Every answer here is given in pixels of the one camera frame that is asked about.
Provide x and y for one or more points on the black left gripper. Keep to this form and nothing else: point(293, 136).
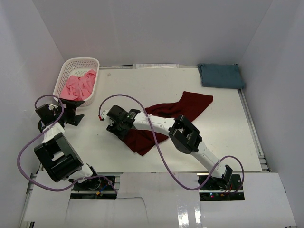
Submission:
point(72, 104)

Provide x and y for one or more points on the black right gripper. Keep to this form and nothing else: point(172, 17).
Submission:
point(111, 128)

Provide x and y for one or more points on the dark red t shirt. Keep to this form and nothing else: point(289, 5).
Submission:
point(190, 105)

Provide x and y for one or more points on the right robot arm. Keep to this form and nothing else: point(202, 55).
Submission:
point(184, 135)

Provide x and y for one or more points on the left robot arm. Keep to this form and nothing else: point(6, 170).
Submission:
point(55, 153)

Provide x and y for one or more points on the pink t shirt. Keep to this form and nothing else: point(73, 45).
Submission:
point(79, 88)

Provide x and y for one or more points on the white plastic basket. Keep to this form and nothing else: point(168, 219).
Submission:
point(78, 67)

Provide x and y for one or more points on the white paper sheet front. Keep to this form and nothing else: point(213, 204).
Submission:
point(154, 200)

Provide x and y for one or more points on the folded teal t shirt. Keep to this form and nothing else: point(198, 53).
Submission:
point(221, 76)

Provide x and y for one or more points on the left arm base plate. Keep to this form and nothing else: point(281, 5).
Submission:
point(94, 189)

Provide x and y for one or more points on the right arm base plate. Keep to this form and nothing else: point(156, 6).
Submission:
point(212, 191)

